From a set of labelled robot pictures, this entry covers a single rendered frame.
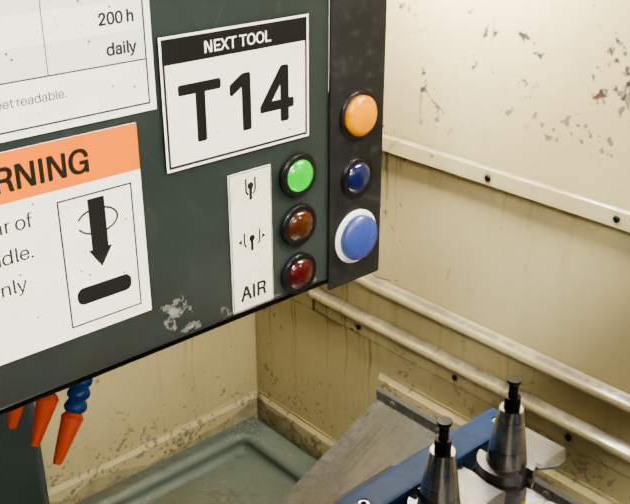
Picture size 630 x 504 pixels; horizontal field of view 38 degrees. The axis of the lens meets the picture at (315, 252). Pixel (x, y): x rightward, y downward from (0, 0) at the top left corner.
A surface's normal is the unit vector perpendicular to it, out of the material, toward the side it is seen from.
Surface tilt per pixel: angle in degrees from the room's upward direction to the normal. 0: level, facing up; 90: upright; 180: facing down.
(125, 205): 90
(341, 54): 90
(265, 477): 0
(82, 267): 90
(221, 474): 0
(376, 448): 25
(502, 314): 90
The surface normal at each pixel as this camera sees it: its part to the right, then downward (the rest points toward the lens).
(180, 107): 0.66, 0.31
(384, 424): -0.30, -0.72
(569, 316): -0.75, 0.28
